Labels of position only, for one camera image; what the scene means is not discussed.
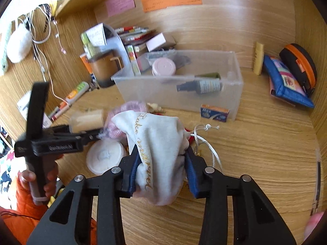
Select person's left forearm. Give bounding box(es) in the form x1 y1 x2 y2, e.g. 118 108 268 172
0 179 97 245

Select yellow tube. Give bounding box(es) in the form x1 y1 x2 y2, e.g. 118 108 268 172
253 41 264 76

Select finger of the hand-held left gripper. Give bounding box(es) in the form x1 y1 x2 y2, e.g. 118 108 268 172
76 130 106 143

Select orange tube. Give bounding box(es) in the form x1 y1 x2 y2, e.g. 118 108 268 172
80 53 93 74

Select white fluffy toy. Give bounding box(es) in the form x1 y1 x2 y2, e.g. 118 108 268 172
6 23 32 64

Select orange sticky note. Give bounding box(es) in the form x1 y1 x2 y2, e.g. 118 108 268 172
142 0 203 13

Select wooden desktop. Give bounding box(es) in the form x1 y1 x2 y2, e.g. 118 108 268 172
0 66 323 245

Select pink sticky note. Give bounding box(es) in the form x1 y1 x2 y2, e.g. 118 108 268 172
105 0 135 18

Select pink mesh bag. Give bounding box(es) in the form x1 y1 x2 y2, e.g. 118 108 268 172
103 101 148 146

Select black orange zip case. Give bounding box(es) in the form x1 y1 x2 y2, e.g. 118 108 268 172
279 43 317 97

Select white cables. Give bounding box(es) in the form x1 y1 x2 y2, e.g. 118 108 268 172
27 5 67 105

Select white packet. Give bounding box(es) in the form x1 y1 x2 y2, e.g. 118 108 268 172
17 90 52 128

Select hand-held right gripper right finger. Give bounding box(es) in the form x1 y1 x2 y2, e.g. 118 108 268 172
184 148 297 245

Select dark grey pouch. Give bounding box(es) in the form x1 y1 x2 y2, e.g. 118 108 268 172
147 52 192 69

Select white round embossed container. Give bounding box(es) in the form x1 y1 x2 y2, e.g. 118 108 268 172
86 140 127 176

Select marker pens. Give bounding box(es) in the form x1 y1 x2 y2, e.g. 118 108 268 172
48 102 71 121

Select blue pencil case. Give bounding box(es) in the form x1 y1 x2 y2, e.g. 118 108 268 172
263 55 315 108

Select brown cup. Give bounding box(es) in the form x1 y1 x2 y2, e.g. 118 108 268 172
88 51 123 88

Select light green bottle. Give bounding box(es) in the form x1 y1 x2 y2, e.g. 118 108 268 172
81 33 96 58

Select black braided cable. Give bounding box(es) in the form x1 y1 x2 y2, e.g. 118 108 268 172
42 4 55 32

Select printed cloth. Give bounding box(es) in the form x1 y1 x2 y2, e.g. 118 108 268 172
0 128 19 200

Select person's left hand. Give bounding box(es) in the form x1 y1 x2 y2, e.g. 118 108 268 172
18 163 59 202

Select stack of booklets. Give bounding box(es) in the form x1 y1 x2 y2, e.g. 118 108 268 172
115 26 156 47

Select blue staple box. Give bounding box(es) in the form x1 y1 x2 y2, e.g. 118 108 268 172
200 104 230 121

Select grey spray bottle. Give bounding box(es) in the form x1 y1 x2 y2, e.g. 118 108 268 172
176 79 223 95

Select white cardboard box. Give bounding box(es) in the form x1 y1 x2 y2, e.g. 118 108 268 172
146 33 177 53

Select fruit printed box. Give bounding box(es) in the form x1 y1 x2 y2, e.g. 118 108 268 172
127 45 141 76

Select white paper note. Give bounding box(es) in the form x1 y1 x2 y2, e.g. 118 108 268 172
85 23 107 47

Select white green glue tube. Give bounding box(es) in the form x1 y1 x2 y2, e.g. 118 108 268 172
65 82 90 102

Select clear plastic storage box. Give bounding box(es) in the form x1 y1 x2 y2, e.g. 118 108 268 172
111 50 244 121

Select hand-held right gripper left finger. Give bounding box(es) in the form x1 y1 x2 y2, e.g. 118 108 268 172
27 144 143 245

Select white plastic stand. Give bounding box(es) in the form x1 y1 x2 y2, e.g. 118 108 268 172
102 23 132 69

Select white drawstring pouch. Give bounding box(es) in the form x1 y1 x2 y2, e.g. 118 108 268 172
112 110 224 207

